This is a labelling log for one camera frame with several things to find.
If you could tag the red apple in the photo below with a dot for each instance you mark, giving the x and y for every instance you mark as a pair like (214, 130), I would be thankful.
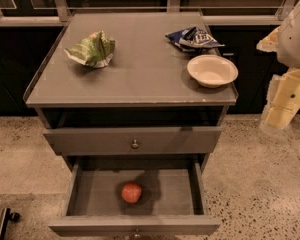
(131, 192)

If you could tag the white paper bowl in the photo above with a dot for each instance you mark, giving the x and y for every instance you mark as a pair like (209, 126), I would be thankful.
(212, 71)

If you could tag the metal railing frame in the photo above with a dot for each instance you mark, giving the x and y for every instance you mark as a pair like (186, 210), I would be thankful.
(15, 13)

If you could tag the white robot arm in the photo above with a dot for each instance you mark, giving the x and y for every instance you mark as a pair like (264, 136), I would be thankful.
(288, 47)

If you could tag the black object on floor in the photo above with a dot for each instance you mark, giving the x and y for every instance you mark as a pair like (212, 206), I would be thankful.
(7, 216)

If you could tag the round metal top knob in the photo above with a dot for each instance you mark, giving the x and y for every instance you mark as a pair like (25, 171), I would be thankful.
(135, 144)

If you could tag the grey top drawer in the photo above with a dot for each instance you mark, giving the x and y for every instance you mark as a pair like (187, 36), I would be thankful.
(117, 141)

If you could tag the open grey middle drawer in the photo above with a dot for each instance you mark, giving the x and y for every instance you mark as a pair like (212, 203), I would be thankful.
(172, 200)

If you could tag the grey drawer cabinet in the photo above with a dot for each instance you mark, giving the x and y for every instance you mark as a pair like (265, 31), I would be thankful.
(145, 85)

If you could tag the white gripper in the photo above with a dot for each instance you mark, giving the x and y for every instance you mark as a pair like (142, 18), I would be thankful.
(295, 42)

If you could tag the blue crumpled chip bag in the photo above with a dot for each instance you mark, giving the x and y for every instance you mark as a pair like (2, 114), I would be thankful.
(193, 40)

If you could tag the green crumpled chip bag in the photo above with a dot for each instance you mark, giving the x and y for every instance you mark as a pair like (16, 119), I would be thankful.
(95, 51)

